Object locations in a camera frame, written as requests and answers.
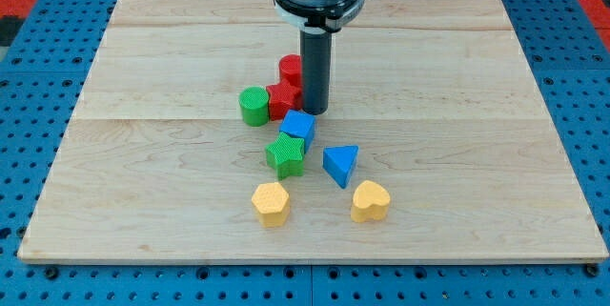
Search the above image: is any blue cube block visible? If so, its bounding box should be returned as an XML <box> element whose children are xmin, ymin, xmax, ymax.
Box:
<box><xmin>279</xmin><ymin>110</ymin><xmax>315</xmax><ymax>153</ymax></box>

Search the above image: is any red cylinder block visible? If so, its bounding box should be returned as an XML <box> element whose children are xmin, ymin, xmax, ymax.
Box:
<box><xmin>278</xmin><ymin>54</ymin><xmax>302</xmax><ymax>88</ymax></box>

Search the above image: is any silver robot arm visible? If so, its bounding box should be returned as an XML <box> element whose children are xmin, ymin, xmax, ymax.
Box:
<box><xmin>274</xmin><ymin>0</ymin><xmax>365</xmax><ymax>115</ymax></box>

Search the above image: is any red star block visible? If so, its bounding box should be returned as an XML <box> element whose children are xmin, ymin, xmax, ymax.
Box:
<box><xmin>266</xmin><ymin>80</ymin><xmax>302</xmax><ymax>121</ymax></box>

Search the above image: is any wooden board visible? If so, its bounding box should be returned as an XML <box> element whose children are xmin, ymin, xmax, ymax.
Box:
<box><xmin>18</xmin><ymin>0</ymin><xmax>608</xmax><ymax>265</ymax></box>

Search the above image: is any green star block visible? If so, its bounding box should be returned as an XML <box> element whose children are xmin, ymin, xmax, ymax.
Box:
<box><xmin>265</xmin><ymin>132</ymin><xmax>305</xmax><ymax>180</ymax></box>

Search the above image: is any blue triangle block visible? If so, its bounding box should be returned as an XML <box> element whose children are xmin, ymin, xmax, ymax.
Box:
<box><xmin>322</xmin><ymin>145</ymin><xmax>359</xmax><ymax>189</ymax></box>

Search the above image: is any yellow hexagon block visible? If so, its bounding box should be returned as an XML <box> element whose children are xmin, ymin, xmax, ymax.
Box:
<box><xmin>251</xmin><ymin>182</ymin><xmax>290</xmax><ymax>228</ymax></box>

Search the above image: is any green cylinder block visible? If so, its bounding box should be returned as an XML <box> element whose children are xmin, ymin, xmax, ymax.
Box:
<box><xmin>238</xmin><ymin>86</ymin><xmax>270</xmax><ymax>127</ymax></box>

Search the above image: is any yellow heart block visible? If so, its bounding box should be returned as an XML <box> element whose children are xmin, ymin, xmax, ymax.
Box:
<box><xmin>350</xmin><ymin>180</ymin><xmax>392</xmax><ymax>223</ymax></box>

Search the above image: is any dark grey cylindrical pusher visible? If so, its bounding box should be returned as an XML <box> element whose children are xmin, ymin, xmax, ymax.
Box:
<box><xmin>299</xmin><ymin>31</ymin><xmax>332</xmax><ymax>115</ymax></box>

